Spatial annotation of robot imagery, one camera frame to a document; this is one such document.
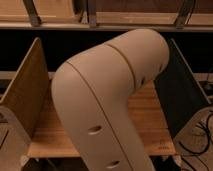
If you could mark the right dark side panel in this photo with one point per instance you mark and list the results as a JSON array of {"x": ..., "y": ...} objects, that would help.
[{"x": 182, "y": 99}]

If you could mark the wooden shelf with brackets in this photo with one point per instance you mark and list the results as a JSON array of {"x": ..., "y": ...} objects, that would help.
[{"x": 161, "y": 15}]

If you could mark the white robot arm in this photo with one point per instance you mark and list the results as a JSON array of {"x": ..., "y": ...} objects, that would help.
[{"x": 90, "y": 93}]

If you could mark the left wooden side panel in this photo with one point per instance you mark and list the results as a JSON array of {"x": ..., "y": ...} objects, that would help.
[{"x": 22, "y": 102}]

